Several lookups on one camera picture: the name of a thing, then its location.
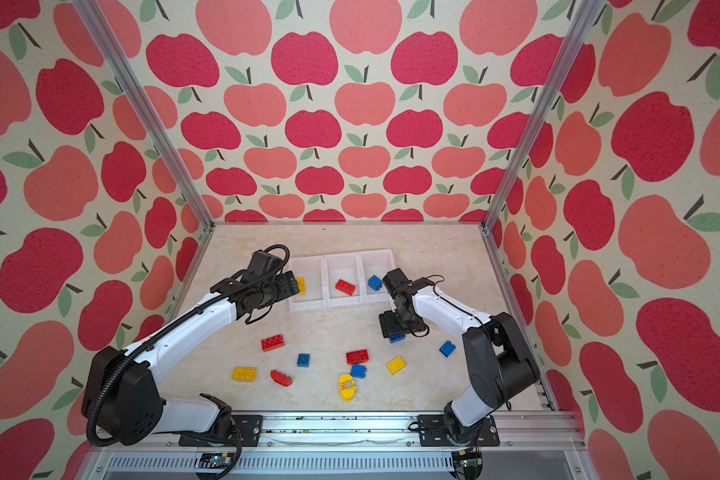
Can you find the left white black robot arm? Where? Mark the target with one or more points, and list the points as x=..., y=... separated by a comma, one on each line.
x=122, y=402

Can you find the left aluminium corner post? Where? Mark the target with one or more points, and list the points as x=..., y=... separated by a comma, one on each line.
x=106, y=41

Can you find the yellow flat lego brick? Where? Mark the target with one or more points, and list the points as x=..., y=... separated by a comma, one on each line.
x=244, y=374

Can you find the small blue lego brick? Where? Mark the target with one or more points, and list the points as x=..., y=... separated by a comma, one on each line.
x=303, y=360

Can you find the white three-compartment plastic bin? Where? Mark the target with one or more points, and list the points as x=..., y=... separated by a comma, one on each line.
x=322, y=272

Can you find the red curved lego brick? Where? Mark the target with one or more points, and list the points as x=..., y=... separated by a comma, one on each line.
x=281, y=378

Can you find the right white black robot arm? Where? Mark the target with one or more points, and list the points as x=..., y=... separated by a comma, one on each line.
x=499, y=361

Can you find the yellow square lego brick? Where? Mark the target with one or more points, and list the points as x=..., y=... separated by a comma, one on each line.
x=396, y=365

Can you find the yellow oval lego piece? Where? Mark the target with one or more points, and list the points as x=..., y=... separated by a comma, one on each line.
x=348, y=387

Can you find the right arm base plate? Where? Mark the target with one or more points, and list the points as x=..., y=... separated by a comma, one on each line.
x=447, y=431

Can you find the aluminium corner post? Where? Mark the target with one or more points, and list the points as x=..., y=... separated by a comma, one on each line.
x=106, y=41
x=581, y=23

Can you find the right aluminium corner post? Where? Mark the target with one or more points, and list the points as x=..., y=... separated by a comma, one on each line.
x=581, y=23

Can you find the blue lego brick under red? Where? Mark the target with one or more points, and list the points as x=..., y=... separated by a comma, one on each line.
x=358, y=371

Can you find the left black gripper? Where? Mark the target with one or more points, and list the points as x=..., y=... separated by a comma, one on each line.
x=289, y=286

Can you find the aluminium front rail frame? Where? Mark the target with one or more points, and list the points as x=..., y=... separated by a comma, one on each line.
x=355, y=445

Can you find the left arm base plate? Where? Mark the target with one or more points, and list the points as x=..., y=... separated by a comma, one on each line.
x=236, y=429

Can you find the small yellow lego brick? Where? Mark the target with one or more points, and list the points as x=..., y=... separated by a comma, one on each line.
x=301, y=285

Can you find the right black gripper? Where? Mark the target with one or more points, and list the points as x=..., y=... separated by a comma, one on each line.
x=387, y=328

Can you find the blue sloped lego brick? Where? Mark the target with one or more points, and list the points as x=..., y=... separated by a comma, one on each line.
x=447, y=349

